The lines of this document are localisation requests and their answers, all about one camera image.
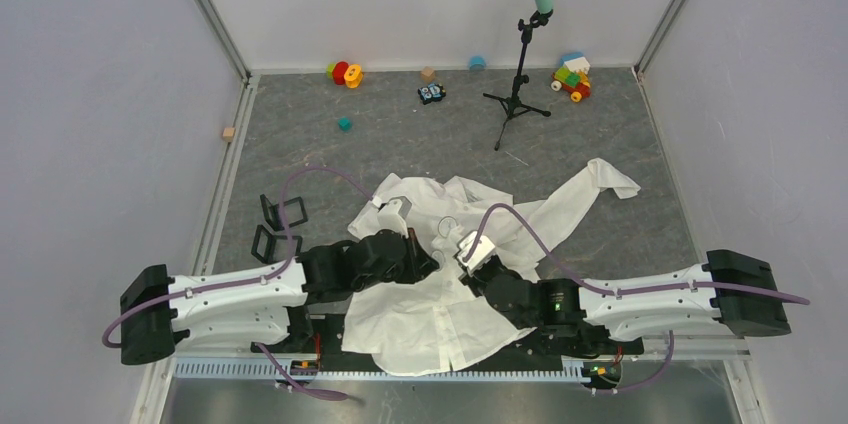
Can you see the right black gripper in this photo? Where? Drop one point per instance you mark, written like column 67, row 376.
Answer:
column 471, row 278

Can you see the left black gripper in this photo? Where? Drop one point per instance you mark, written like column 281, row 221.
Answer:
column 420, row 263

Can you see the white button shirt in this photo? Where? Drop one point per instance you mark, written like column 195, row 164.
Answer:
column 438, row 324

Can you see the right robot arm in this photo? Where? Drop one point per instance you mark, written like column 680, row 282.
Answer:
column 730, row 289

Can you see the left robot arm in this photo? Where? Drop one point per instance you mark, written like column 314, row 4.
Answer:
column 162, row 314

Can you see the teal small cube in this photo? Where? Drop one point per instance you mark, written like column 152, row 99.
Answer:
column 345, row 124

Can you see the small black toy car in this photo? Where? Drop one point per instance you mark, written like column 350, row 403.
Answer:
column 433, row 92

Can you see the black tripod stand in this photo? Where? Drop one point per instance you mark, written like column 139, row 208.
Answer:
column 512, row 105

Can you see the brown wooden cube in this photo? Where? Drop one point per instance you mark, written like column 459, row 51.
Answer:
column 427, row 74

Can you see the blue cylinder block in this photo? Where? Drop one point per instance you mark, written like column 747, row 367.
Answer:
column 476, row 63

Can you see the colourful brick toy car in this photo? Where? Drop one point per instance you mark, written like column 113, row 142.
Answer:
column 575, row 84

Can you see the blue white brick block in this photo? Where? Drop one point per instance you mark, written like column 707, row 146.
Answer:
column 575, row 62

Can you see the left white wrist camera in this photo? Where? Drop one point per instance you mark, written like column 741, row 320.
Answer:
column 391, row 215

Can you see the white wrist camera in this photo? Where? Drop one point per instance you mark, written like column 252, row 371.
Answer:
column 391, row 215
column 474, row 250

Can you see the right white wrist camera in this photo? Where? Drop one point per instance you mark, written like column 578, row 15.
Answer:
column 474, row 250

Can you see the black display frame lower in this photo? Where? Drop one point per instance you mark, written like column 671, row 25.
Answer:
column 266, row 245

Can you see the black display frame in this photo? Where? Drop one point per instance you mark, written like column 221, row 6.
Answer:
column 273, row 212
column 266, row 245

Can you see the black display frame upper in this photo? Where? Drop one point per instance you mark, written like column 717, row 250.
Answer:
column 273, row 212

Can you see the red yellow ring toy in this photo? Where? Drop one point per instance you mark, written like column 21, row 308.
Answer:
column 344, row 74

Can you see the small wooden block on rail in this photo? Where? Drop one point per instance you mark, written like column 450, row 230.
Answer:
column 228, row 134

